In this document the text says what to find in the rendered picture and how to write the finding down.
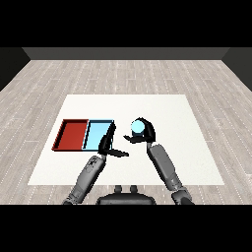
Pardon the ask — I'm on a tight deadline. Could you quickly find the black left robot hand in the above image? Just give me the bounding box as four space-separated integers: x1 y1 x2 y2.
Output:
97 121 130 158

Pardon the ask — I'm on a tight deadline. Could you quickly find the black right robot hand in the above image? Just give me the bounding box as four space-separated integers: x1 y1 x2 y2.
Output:
123 117 158 145

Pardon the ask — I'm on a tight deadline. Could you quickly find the light blue shallow open box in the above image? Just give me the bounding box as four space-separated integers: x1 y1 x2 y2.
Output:
81 118 115 153

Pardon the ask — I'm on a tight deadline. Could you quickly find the dark grey robot body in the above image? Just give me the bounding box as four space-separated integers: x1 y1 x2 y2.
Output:
95 185 158 206

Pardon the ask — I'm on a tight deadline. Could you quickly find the small blue can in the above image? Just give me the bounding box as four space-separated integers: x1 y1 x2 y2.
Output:
130 119 147 137

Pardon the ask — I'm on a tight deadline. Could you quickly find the red shallow open box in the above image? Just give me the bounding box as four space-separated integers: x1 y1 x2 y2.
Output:
51 118 91 153

